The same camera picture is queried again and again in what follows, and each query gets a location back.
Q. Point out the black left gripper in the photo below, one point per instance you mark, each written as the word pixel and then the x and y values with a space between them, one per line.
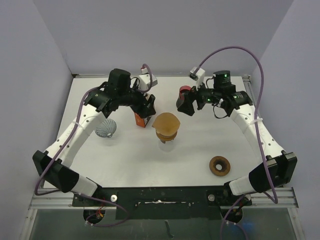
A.
pixel 144 107

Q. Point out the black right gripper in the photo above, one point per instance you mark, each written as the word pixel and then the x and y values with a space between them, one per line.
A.
pixel 189 97

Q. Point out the orange coffee filter box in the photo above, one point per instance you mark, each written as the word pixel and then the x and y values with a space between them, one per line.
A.
pixel 141 122

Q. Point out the grey swirled glass dripper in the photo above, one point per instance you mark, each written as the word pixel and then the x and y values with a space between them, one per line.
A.
pixel 106 129

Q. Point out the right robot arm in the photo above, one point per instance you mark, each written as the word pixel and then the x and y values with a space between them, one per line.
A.
pixel 277 166

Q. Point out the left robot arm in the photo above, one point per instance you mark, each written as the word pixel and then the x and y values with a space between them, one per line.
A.
pixel 54 164

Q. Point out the clear glass carafe wooden collar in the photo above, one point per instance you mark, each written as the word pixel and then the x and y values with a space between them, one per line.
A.
pixel 167 146

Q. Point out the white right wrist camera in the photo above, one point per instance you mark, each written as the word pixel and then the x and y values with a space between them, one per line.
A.
pixel 197 74

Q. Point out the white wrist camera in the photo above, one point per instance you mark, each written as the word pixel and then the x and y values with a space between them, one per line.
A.
pixel 197 74
pixel 146 79

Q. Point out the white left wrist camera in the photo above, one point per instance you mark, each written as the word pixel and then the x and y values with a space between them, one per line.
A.
pixel 146 79

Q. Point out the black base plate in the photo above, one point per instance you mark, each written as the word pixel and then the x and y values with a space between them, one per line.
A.
pixel 163 203

